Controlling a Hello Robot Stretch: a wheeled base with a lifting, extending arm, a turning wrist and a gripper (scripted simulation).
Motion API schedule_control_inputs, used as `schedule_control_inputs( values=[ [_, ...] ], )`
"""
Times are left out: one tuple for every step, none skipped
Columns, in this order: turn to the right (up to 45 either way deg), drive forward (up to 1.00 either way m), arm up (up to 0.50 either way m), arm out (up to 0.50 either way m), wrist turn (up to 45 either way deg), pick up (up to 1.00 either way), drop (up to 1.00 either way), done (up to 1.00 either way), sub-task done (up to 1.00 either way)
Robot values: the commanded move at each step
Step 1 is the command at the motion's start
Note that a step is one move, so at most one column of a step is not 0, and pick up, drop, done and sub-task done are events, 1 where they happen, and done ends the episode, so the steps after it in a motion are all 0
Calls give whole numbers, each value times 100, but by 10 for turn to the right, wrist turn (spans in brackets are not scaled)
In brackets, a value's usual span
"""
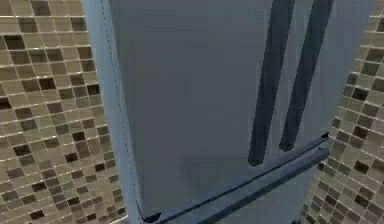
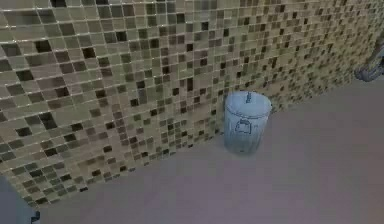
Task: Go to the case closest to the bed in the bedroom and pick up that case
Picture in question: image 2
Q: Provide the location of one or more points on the pale blue lidded bin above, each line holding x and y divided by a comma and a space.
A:
246, 126

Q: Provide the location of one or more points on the grey metal pipe fixture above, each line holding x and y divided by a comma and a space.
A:
374, 66

